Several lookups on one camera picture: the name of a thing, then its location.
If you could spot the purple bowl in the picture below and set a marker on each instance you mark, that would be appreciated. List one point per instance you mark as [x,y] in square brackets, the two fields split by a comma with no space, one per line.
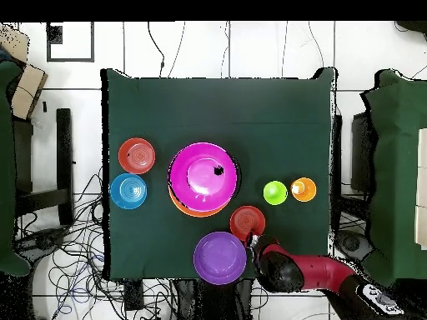
[220,258]

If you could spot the large pink bowl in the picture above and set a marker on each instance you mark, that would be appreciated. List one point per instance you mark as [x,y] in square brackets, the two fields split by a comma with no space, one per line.
[200,176]

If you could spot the large orange bowl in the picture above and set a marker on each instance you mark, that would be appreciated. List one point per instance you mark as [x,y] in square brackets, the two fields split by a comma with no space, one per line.
[200,213]

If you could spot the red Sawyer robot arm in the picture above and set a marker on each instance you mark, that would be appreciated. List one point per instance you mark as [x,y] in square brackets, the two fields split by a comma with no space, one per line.
[317,270]

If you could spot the dark green tablecloth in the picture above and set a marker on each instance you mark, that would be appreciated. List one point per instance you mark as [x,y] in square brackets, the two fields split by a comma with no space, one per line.
[186,110]
[6,166]
[393,166]

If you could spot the black case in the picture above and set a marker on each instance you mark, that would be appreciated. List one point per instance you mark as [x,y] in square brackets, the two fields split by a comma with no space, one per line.
[360,153]

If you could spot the black power adapter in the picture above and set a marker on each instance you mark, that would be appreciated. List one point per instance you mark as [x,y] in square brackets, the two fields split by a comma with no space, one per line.
[134,296]

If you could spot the small blue bowl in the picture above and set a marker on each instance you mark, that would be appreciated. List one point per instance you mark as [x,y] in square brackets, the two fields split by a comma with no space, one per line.
[128,191]

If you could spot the grey floor stand base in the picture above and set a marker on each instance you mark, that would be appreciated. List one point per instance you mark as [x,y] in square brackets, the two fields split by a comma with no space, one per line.
[43,240]
[352,243]

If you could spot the green cup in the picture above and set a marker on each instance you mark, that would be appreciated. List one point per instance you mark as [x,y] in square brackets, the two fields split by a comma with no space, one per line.
[275,193]

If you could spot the white box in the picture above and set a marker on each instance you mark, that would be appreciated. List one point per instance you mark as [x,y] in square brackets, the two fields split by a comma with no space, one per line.
[422,186]

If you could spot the cardboard box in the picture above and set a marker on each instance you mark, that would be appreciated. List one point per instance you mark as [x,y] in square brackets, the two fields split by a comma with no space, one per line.
[15,41]
[28,90]

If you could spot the black stand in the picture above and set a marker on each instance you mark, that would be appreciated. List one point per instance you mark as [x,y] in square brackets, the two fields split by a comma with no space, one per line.
[64,150]

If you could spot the black floor frame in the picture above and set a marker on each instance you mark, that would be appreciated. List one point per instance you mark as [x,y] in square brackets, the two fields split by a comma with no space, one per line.
[54,35]

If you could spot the orange cup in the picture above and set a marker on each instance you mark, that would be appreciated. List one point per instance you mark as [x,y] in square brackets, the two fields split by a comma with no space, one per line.
[307,191]

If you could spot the small red bowl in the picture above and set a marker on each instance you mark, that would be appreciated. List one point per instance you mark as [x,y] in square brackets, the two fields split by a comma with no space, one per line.
[136,155]
[245,220]

